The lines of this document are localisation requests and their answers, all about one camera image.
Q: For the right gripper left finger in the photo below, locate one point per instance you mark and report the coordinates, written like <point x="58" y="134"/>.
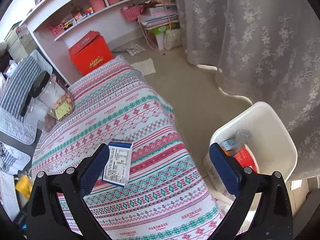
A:
<point x="45" y="218"/>

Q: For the yellow snack wrapper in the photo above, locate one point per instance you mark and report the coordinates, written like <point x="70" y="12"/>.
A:
<point x="24" y="186"/>

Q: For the clear crushed plastic bottle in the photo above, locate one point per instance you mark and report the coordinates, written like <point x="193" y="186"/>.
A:
<point x="234" y="144"/>

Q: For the blue white small packet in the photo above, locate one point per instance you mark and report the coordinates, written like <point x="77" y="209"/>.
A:
<point x="117" y="169"/>

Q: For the white trash bin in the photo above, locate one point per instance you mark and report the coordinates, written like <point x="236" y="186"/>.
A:
<point x="270" y="142"/>

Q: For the grey sofa with striped cover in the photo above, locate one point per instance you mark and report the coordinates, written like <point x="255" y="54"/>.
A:
<point x="19" y="139"/>

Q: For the patterned striped tablecloth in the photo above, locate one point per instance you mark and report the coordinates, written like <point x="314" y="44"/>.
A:
<point x="166" y="197"/>

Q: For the black-lid jar with snacks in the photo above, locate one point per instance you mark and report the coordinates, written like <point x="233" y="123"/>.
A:
<point x="49" y="94"/>

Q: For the red cardboard box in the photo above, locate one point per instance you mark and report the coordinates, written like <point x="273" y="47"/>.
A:
<point x="90" y="52"/>

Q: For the grey floral lace curtain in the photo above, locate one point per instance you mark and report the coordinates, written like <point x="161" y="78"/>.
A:
<point x="265" y="50"/>

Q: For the white paper on floor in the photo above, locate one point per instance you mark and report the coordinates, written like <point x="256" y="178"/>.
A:
<point x="146" y="67"/>

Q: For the white bookshelf unit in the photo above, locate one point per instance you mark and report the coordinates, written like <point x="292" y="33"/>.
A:
<point x="56" y="25"/>

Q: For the pink basket lower shelf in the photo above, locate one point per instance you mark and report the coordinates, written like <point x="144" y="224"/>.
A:
<point x="131" y="13"/>

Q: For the stack of papers and books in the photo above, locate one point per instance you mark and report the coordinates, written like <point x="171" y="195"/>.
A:
<point x="158" y="12"/>

